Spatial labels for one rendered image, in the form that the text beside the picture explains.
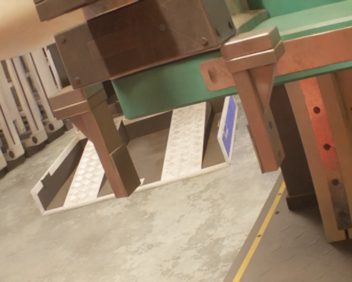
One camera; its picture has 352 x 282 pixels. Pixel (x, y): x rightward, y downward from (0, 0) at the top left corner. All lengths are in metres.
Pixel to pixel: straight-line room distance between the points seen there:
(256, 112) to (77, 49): 0.14
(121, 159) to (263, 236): 0.61
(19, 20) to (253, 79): 0.37
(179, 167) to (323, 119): 1.71
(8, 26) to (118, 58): 0.30
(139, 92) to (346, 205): 0.40
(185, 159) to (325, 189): 1.70
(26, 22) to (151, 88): 0.18
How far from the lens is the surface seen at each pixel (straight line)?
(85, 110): 0.46
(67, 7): 0.35
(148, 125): 3.23
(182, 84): 0.68
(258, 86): 0.41
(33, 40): 0.72
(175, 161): 2.58
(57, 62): 3.39
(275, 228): 1.07
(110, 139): 0.48
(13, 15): 0.69
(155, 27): 0.40
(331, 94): 0.84
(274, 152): 0.42
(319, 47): 0.62
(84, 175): 2.85
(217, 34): 0.39
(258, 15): 0.76
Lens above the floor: 0.81
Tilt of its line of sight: 16 degrees down
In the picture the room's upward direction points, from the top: 21 degrees counter-clockwise
